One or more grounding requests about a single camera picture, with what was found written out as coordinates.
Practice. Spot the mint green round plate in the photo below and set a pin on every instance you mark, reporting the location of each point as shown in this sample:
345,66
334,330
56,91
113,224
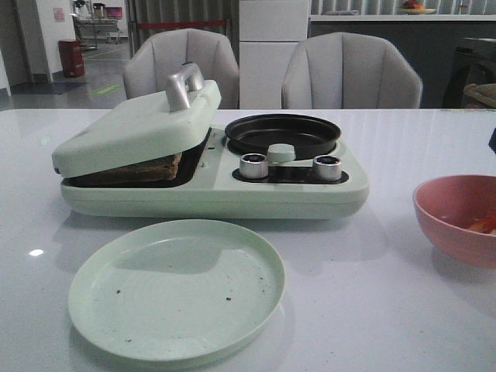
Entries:
177,294

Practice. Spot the grey kitchen counter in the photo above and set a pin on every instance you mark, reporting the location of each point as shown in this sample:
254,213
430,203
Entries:
428,42

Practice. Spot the mint green breakfast maker lid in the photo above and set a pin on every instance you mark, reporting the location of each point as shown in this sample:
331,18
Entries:
138,130

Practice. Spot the fruit bowl on counter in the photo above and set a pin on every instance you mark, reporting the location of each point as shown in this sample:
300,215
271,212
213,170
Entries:
412,7

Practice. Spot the left grey upholstered chair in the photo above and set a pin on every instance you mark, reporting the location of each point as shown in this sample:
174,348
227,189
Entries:
165,53

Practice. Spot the black round frying pan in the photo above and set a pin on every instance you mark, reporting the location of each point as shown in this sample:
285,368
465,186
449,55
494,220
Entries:
310,136

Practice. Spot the pink plastic bowl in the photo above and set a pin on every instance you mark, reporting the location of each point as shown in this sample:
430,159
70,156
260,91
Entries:
446,206

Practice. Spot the silver control knob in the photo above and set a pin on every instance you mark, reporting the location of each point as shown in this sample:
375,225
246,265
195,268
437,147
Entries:
326,168
253,166

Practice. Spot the bread slice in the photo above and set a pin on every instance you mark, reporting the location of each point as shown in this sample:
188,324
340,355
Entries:
160,169

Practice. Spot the grey upholstered chair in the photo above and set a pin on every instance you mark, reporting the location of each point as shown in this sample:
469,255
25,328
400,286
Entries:
165,53
349,71

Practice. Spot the mint green breakfast maker base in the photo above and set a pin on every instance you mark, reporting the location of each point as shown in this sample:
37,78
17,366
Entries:
213,193

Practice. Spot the right grey upholstered chair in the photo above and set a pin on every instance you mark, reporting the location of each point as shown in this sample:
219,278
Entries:
349,71

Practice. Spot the mint green pan handle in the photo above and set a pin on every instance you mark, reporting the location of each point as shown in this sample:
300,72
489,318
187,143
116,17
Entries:
284,155

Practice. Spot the white cabinet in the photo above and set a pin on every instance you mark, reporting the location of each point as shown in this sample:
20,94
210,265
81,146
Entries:
269,31

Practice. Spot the right silver control knob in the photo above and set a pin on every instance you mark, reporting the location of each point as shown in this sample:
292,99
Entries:
326,168

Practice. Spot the left silver control knob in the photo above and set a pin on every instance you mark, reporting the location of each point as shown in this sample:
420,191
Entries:
253,166

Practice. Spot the red trash bin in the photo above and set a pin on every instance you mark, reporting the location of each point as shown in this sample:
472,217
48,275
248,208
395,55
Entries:
71,58

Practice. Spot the orange shrimp pieces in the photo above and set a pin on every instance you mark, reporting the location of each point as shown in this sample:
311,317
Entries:
486,225

